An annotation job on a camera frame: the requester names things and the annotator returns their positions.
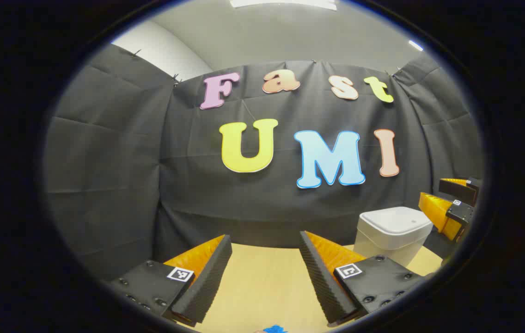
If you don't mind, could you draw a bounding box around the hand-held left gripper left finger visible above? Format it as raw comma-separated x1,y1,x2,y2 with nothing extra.
105,234,233,327

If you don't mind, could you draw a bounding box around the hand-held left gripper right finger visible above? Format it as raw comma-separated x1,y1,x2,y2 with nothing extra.
299,230,429,326

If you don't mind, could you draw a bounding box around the grey desktop garbage bin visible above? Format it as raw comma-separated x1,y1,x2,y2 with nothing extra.
353,207,434,269

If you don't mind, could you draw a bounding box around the wooden desktop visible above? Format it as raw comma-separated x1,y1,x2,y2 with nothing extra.
170,243,443,333

